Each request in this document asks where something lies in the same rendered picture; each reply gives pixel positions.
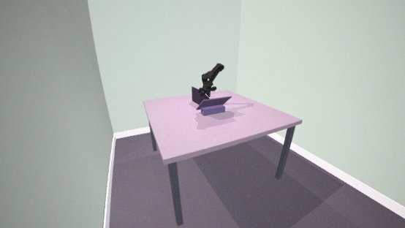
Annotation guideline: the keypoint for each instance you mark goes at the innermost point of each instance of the purple switch panel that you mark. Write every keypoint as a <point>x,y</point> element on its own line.
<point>213,106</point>

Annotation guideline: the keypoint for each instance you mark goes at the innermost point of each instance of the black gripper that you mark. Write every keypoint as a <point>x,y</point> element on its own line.
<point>207,90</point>

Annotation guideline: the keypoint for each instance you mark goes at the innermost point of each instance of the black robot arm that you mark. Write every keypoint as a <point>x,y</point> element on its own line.
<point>212,74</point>

